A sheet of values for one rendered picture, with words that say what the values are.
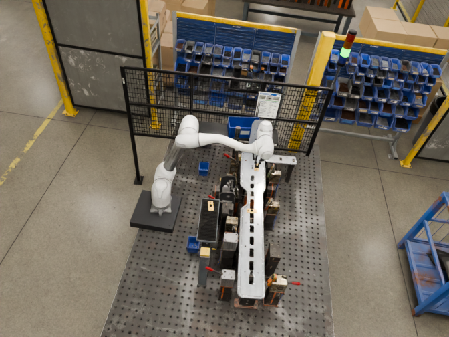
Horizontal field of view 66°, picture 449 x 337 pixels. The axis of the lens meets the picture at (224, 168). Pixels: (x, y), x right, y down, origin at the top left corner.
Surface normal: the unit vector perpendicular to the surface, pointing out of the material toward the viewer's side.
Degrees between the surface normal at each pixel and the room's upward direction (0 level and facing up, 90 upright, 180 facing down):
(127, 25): 91
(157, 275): 0
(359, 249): 0
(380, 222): 0
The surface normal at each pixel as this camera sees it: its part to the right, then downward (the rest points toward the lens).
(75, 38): -0.16, 0.73
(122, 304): 0.08, -0.68
